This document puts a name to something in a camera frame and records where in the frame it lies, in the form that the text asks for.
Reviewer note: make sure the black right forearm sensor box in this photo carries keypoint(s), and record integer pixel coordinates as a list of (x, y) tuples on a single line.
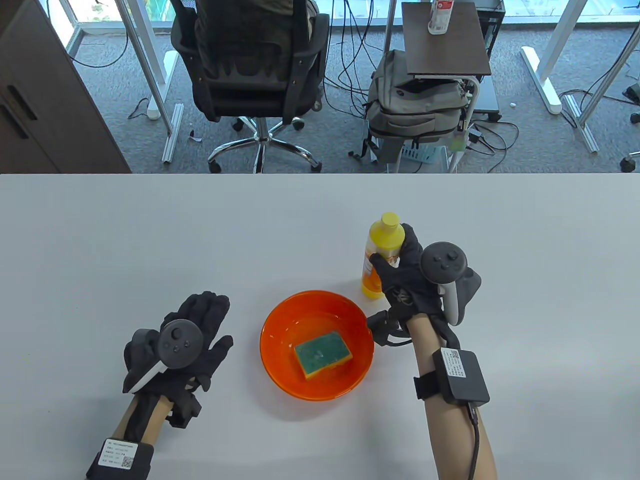
[(465, 380)]

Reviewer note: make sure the black left forearm sensor box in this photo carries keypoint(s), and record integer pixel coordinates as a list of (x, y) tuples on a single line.
[(142, 465)]

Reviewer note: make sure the person's left forearm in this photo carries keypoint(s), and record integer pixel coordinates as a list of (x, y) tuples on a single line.
[(160, 417)]

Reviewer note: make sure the dark brown cabinet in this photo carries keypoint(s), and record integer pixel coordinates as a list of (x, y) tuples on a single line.
[(45, 100)]

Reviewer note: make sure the black hand controller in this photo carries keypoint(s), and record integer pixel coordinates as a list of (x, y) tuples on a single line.
[(442, 260), (180, 342)]

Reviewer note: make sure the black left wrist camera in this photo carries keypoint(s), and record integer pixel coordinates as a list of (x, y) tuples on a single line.
[(185, 407)]

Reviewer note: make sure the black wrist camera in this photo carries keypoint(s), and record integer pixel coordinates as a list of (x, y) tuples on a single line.
[(185, 407), (380, 325)]

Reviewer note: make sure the black power adapter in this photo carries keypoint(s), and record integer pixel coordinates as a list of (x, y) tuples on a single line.
[(475, 137)]

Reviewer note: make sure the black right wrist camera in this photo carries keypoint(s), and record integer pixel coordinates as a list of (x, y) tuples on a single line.
[(380, 325)]

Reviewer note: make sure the black left hand controller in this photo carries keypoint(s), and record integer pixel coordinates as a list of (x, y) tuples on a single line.
[(180, 342)]

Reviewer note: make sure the short aluminium profile bar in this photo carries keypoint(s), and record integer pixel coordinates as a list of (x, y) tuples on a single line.
[(172, 135)]

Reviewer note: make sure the yellow dish soap bottle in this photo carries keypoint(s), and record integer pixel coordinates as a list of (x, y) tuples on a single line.
[(385, 235)]

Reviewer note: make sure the orange plastic bowl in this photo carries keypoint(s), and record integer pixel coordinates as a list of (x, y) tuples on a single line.
[(320, 310)]

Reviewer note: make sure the clear bottle with red label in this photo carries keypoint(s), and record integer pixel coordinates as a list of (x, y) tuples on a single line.
[(440, 22)]

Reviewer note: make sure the green and yellow sponge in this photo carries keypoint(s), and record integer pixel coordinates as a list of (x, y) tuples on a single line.
[(320, 352)]

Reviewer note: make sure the black wheeled platform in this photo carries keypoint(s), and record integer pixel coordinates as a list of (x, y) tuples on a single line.
[(487, 100)]

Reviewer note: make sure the white desk leg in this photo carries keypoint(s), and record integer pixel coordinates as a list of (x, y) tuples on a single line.
[(542, 75), (155, 75)]

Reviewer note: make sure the person's right hand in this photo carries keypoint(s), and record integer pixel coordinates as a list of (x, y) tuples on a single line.
[(405, 280)]

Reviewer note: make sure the black right hand controller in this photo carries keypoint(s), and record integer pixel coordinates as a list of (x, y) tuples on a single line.
[(442, 260)]

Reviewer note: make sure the black chair base with casters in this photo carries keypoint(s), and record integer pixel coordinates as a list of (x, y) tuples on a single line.
[(632, 92)]

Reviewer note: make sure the dark brown side table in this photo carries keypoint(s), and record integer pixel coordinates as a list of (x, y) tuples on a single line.
[(440, 55)]

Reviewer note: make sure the black mesh office chair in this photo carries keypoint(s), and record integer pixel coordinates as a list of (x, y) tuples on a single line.
[(250, 95)]

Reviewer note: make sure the person's left hand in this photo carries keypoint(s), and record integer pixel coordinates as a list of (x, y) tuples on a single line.
[(210, 310)]

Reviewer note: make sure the grey backpack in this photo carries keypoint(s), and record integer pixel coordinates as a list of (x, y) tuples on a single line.
[(415, 110)]

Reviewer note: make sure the aluminium frame leg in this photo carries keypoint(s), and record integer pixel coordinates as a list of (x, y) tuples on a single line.
[(582, 122)]

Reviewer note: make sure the black computer tower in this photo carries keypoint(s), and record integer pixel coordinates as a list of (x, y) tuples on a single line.
[(492, 25)]

